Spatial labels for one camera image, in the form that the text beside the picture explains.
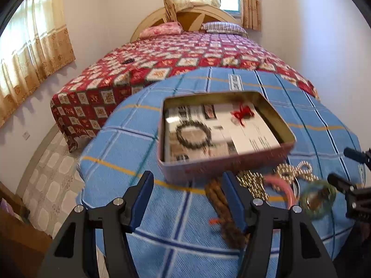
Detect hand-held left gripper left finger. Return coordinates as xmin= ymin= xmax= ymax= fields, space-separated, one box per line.
xmin=38 ymin=170 xmax=155 ymax=278

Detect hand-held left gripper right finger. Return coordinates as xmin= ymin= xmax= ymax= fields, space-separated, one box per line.
xmin=222 ymin=171 xmax=338 ymax=278

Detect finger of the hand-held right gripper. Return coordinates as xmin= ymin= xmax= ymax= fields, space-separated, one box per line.
xmin=344 ymin=147 xmax=371 ymax=164
xmin=327 ymin=173 xmax=371 ymax=221

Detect green jade bangle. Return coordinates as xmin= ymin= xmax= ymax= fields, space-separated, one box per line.
xmin=298 ymin=180 xmax=337 ymax=218

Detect brown wooden bead necklace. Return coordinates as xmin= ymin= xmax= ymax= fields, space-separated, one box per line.
xmin=204 ymin=179 xmax=251 ymax=250

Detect silver bead necklace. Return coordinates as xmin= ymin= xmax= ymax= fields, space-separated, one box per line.
xmin=236 ymin=171 xmax=267 ymax=202

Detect pink tin box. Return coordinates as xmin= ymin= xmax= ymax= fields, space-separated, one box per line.
xmin=158 ymin=91 xmax=297 ymax=183

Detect silver bangle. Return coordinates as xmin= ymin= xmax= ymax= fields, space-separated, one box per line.
xmin=290 ymin=177 xmax=302 ymax=209

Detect white pearl necklace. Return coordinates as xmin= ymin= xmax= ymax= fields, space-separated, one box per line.
xmin=274 ymin=162 xmax=315 ymax=181

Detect pink bangle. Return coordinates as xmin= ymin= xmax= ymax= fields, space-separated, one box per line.
xmin=264 ymin=174 xmax=299 ymax=209

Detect blue checked cloth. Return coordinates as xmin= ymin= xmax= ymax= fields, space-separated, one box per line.
xmin=76 ymin=67 xmax=364 ymax=278

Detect printed paper cards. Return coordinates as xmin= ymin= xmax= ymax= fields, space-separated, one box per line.
xmin=165 ymin=104 xmax=281 ymax=161

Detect red knot ornament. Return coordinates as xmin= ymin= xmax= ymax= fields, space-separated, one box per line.
xmin=230 ymin=106 xmax=256 ymax=128

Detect red patterned bedspread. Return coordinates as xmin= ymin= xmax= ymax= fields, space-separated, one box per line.
xmin=50 ymin=30 xmax=319 ymax=152

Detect brown wooden furniture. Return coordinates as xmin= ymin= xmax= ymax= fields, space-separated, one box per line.
xmin=0 ymin=181 xmax=53 ymax=278

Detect striped pillow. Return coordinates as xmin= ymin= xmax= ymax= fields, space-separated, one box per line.
xmin=200 ymin=22 xmax=248 ymax=36

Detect pink floral pillow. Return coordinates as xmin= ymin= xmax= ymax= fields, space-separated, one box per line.
xmin=138 ymin=22 xmax=183 ymax=39

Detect narrow beige patterned curtain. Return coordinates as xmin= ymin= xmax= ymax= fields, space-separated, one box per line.
xmin=240 ymin=0 xmax=262 ymax=31

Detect wooden arched headboard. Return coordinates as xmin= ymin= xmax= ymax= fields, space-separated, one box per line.
xmin=130 ymin=6 xmax=250 ymax=42

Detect wide beige patterned curtain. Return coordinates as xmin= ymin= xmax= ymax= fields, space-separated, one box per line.
xmin=0 ymin=0 xmax=76 ymax=128

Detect black bead bracelet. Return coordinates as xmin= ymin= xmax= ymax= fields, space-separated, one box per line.
xmin=176 ymin=121 xmax=211 ymax=149

